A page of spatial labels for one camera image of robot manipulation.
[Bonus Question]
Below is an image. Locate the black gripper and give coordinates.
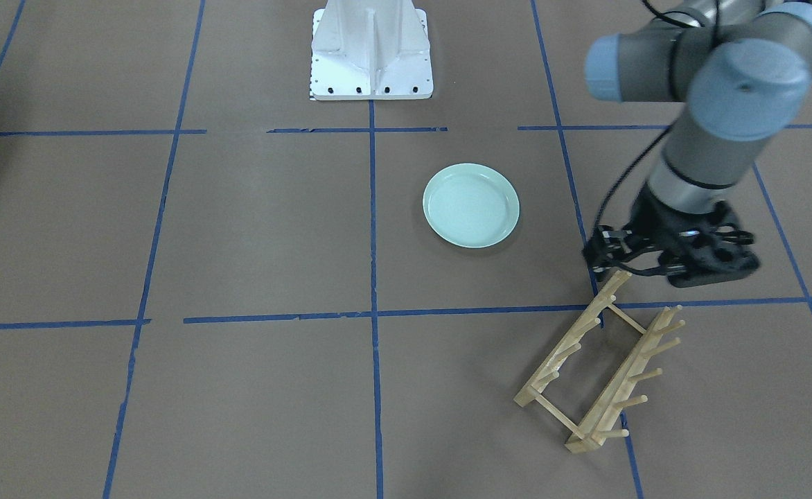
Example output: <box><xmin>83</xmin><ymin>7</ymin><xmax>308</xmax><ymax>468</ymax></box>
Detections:
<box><xmin>581</xmin><ymin>184</ymin><xmax>725</xmax><ymax>278</ymax></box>

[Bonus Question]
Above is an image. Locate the light green plate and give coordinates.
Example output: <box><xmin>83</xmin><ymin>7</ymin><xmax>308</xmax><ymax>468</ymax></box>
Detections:
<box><xmin>422</xmin><ymin>162</ymin><xmax>521</xmax><ymax>249</ymax></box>

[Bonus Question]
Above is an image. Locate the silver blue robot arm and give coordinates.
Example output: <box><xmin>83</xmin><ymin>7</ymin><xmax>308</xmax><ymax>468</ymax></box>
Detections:
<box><xmin>583</xmin><ymin>1</ymin><xmax>812</xmax><ymax>288</ymax></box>

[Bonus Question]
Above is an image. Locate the wooden dish rack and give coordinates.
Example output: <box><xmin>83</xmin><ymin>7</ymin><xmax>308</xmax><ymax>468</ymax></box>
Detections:
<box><xmin>513</xmin><ymin>270</ymin><xmax>685</xmax><ymax>454</ymax></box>

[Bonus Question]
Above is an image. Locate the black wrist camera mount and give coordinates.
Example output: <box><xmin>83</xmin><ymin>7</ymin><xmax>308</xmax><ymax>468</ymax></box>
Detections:
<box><xmin>660</xmin><ymin>201</ymin><xmax>761</xmax><ymax>288</ymax></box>

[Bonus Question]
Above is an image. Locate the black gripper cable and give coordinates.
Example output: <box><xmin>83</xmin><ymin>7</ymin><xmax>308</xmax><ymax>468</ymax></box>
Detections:
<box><xmin>592</xmin><ymin>0</ymin><xmax>725</xmax><ymax>243</ymax></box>

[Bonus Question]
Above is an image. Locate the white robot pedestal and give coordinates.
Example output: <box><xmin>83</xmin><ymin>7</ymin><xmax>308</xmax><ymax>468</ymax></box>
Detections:
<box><xmin>309</xmin><ymin>1</ymin><xmax>434</xmax><ymax>101</ymax></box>

